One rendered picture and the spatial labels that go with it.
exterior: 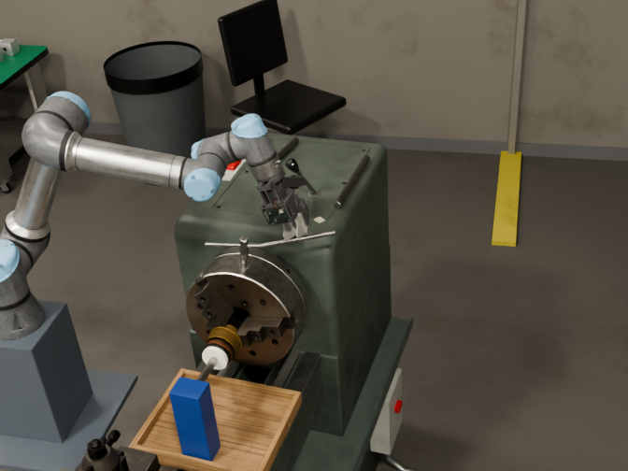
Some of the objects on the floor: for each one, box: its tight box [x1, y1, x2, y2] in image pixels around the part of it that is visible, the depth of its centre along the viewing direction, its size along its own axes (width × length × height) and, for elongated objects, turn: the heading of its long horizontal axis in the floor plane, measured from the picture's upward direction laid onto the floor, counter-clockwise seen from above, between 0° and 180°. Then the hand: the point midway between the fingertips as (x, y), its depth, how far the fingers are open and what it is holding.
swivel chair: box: [218, 0, 347, 136], centre depth 468 cm, size 65×65×103 cm
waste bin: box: [103, 41, 207, 186], centre depth 504 cm, size 56×58×71 cm
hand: (303, 236), depth 216 cm, fingers closed
